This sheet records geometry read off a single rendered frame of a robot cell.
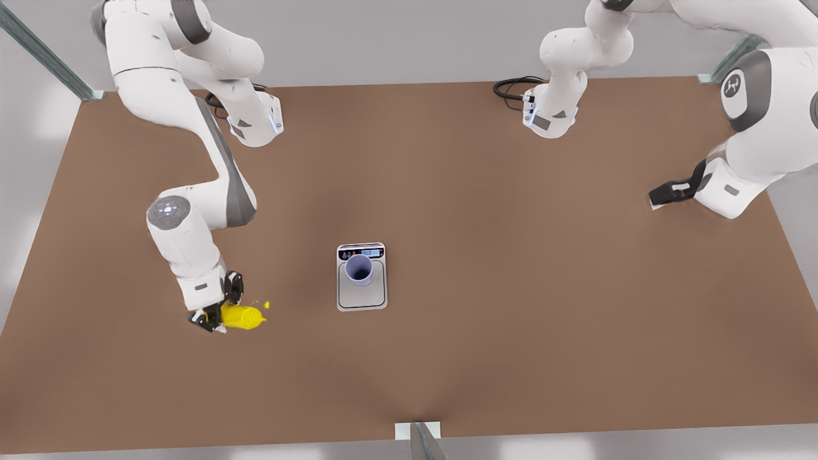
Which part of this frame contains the black cable loop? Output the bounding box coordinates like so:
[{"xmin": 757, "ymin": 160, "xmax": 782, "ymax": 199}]
[
  {"xmin": 493, "ymin": 76, "xmax": 545, "ymax": 112},
  {"xmin": 204, "ymin": 83, "xmax": 269, "ymax": 120}
]

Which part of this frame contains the silver kitchen scale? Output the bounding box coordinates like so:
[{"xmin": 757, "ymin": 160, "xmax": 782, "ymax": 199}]
[{"xmin": 336, "ymin": 242, "xmax": 389, "ymax": 312}]

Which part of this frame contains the lavender cup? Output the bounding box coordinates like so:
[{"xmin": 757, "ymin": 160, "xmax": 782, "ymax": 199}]
[{"xmin": 344, "ymin": 254, "xmax": 375, "ymax": 288}]

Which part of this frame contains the yellow sauce bottle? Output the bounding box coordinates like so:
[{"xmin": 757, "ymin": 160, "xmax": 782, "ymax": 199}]
[{"xmin": 219, "ymin": 302, "xmax": 268, "ymax": 332}]

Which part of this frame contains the silver frame post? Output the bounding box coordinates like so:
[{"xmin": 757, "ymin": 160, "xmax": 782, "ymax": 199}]
[
  {"xmin": 394, "ymin": 421, "xmax": 449, "ymax": 460},
  {"xmin": 698, "ymin": 34, "xmax": 771, "ymax": 85},
  {"xmin": 0, "ymin": 3, "xmax": 104, "ymax": 102}
]

